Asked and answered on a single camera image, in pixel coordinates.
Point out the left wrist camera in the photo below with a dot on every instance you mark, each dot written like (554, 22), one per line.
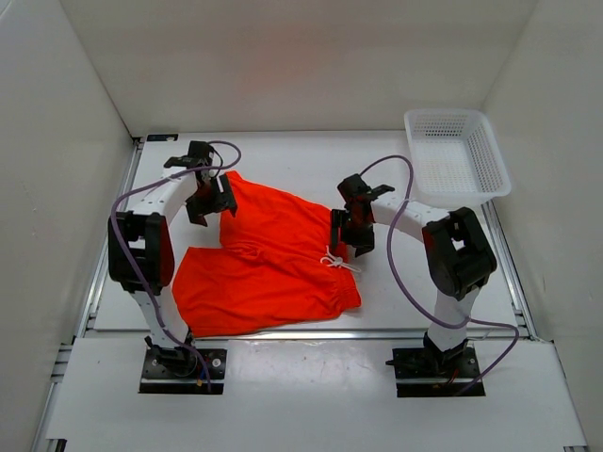
(200, 154)

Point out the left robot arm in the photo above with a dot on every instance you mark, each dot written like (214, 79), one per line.
(140, 251)

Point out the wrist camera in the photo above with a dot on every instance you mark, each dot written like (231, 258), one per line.
(353, 188)
(200, 154)

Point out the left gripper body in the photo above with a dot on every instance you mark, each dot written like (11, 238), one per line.
(211, 195)

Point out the white plastic basket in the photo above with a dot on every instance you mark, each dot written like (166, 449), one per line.
(455, 157)

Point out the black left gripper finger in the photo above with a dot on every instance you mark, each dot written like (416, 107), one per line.
(226, 198)
(195, 212)

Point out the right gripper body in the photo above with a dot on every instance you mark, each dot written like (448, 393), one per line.
(356, 231)

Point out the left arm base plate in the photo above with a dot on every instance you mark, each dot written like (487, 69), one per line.
(179, 372)

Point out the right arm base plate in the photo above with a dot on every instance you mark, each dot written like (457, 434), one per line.
(418, 374)

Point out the aluminium front rail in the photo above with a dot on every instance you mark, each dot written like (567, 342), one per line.
(378, 334)

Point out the orange shorts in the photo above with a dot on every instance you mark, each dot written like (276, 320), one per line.
(270, 269)

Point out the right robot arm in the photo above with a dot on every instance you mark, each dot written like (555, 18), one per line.
(459, 257)

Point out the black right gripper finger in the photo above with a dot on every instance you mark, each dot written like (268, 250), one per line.
(336, 216)
(362, 247)

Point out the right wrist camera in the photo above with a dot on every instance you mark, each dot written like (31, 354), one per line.
(353, 188)

